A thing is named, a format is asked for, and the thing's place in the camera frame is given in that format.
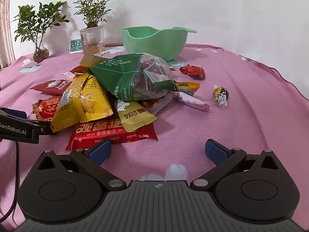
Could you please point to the large green snack bag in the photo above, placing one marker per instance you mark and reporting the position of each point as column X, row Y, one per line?
column 115, row 75

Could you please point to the potted plant in white cup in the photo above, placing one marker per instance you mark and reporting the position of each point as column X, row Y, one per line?
column 93, row 41

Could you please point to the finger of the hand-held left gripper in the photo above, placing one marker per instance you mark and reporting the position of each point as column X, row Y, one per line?
column 14, row 113
column 44, row 128

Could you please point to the leafy plant in glass vase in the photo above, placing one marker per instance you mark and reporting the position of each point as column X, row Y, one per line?
column 40, row 54

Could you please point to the large red snack packet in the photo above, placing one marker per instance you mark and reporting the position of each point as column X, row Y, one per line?
column 115, row 131

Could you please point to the orange yellow snack packet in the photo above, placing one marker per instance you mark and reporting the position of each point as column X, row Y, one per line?
column 187, row 87

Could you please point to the red and gold festive packet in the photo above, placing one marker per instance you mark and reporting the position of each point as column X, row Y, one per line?
column 45, row 108

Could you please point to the mint green plastic bowl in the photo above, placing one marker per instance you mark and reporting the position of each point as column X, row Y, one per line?
column 154, row 43

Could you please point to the gold black wrapped candy ball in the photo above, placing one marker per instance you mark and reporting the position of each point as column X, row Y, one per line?
column 218, row 93

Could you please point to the clear serrated snack packet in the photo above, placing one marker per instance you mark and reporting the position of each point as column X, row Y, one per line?
column 154, row 105

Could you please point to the small red crinkled wrapper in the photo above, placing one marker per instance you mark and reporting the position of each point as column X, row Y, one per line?
column 192, row 70

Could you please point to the tan gold snack packet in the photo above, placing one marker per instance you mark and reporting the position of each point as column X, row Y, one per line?
column 88, row 59

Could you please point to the patterned curtain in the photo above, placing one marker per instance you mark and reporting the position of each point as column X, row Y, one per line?
column 6, row 29

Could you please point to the white digital clock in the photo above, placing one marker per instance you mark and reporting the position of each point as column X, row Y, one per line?
column 76, row 46

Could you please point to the pink printed tablecloth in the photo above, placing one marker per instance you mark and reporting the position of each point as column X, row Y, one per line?
column 241, row 125

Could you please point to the yellow snack bag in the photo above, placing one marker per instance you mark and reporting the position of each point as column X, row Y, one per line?
column 91, row 99

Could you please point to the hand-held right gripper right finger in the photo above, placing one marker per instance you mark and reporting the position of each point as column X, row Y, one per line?
column 214, row 151

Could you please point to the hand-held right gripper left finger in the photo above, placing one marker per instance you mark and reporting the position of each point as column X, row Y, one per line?
column 100, row 153

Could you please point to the white stick packet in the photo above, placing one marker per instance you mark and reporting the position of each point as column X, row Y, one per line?
column 193, row 101

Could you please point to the pale yellow snack packet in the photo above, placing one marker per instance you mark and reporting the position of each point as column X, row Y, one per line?
column 132, row 116

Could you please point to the red packet with white print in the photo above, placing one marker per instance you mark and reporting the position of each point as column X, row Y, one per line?
column 52, row 87

